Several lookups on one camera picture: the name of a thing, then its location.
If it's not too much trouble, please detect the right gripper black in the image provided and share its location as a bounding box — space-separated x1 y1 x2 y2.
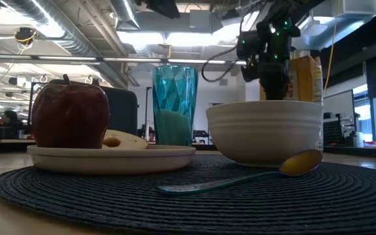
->
255 20 302 101

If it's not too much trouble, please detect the Panda Puffs cereal box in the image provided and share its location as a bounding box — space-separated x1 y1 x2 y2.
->
259 54 324 153

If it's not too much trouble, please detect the yellow plastic spoon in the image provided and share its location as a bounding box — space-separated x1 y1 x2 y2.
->
157 149 324 196

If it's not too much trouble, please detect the blue faceted plastic tumbler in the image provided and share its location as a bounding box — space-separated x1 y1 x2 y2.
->
151 65 199 147

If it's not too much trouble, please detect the bagel half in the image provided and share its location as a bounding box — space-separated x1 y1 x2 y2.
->
102 129 149 150

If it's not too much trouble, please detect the red apple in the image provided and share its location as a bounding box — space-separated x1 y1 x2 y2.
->
31 74 110 149

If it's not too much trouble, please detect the white ribbed bowl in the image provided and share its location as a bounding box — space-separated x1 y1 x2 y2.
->
206 100 324 168

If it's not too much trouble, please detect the black pegboard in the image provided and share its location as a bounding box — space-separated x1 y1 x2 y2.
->
323 119 345 146

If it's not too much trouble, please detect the dark woven round placemat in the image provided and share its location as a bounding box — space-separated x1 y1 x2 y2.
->
0 155 376 235

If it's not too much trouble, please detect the ceiling light strip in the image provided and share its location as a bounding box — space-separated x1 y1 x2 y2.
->
0 54 251 66

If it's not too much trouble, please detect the black toaster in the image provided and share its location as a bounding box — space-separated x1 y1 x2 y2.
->
49 78 139 136

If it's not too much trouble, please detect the cream rimmed plate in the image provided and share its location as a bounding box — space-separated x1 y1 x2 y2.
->
27 144 196 175

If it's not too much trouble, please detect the person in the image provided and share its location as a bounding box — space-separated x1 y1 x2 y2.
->
0 110 24 140

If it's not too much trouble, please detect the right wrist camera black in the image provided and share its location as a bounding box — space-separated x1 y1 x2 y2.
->
236 31 262 82

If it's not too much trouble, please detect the black camera cable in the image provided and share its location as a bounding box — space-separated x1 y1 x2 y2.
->
202 47 241 83

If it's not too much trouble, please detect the yellow hanging cable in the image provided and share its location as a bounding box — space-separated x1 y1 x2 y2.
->
323 0 342 95

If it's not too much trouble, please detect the silver ceiling duct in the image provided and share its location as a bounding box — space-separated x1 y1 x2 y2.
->
0 0 130 89

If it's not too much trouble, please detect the black ceiling cord reel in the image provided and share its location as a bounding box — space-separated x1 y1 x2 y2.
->
14 27 37 45

